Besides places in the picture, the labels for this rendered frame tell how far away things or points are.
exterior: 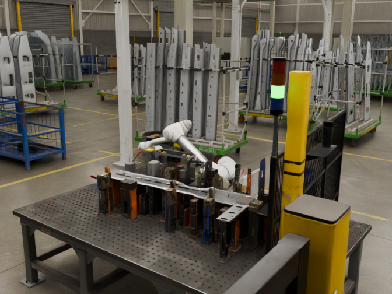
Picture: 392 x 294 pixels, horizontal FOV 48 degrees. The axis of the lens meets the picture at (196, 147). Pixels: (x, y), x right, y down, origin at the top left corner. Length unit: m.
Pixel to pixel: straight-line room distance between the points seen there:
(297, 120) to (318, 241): 1.95
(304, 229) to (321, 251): 0.03
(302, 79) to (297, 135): 0.30
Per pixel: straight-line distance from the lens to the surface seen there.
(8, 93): 12.04
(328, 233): 0.49
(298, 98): 2.41
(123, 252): 3.18
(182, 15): 11.12
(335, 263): 0.52
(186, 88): 8.10
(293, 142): 2.46
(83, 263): 3.57
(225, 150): 7.47
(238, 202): 3.23
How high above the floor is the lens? 2.19
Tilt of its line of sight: 15 degrees down
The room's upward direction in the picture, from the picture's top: 1 degrees clockwise
